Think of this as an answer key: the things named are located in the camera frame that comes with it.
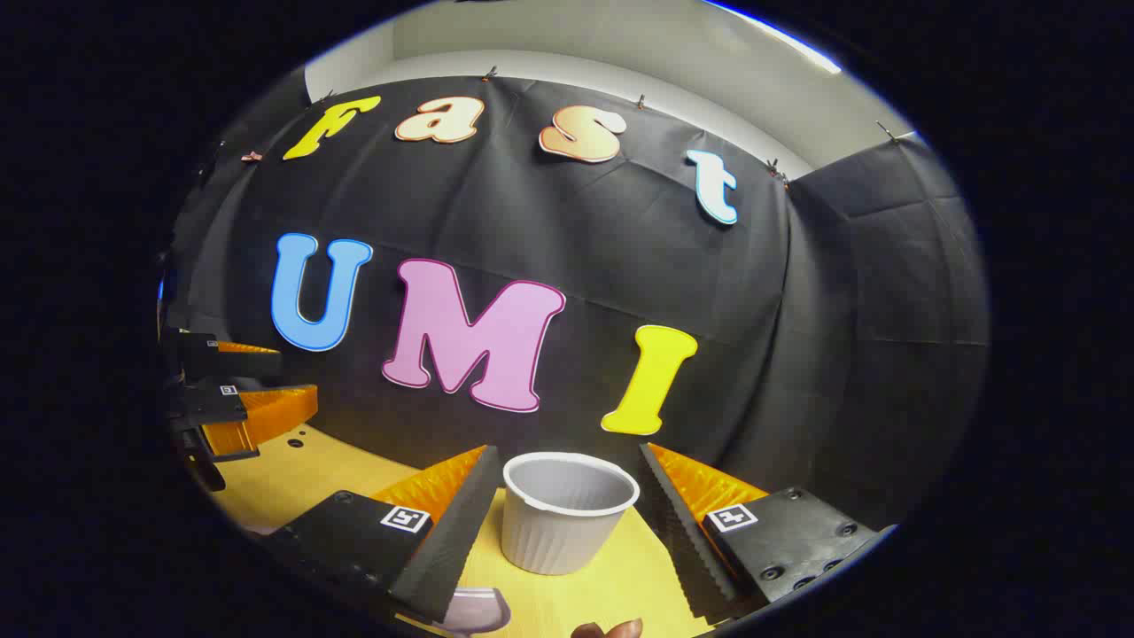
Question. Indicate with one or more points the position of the small pink dustpan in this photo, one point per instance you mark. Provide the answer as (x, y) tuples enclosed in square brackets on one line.
[(478, 611)]

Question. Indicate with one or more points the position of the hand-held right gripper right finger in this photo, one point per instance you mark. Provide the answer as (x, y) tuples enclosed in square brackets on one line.
[(682, 540)]

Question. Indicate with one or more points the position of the yellow wooden desktop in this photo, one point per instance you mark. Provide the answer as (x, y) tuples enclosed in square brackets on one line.
[(292, 478)]

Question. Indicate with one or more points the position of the black backdrop cloth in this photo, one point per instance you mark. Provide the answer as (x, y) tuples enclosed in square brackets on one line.
[(576, 221)]

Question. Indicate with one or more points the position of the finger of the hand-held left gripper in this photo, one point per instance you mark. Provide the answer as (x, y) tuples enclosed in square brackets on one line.
[(230, 363), (257, 416)]

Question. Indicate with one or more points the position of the orange paper trash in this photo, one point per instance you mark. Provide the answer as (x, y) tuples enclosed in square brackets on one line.
[(611, 629)]

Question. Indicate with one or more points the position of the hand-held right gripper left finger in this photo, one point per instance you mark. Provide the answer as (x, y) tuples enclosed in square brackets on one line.
[(461, 532)]

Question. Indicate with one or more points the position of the white ribbed garbage bin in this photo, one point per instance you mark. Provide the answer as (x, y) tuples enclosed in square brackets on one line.
[(558, 540)]

